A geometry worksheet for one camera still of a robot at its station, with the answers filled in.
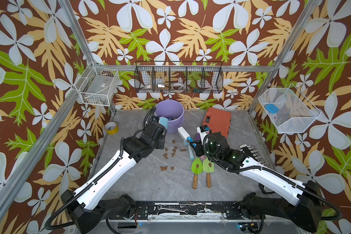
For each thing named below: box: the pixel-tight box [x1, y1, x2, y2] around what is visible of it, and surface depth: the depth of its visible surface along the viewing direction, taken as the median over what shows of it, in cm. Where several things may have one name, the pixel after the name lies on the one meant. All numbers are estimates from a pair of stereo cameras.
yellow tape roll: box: [104, 121, 120, 136], surface depth 110 cm
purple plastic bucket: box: [155, 99, 185, 134], surface depth 103 cm
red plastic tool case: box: [202, 107, 232, 138], surface depth 112 cm
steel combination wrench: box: [156, 204, 189, 215], surface depth 76 cm
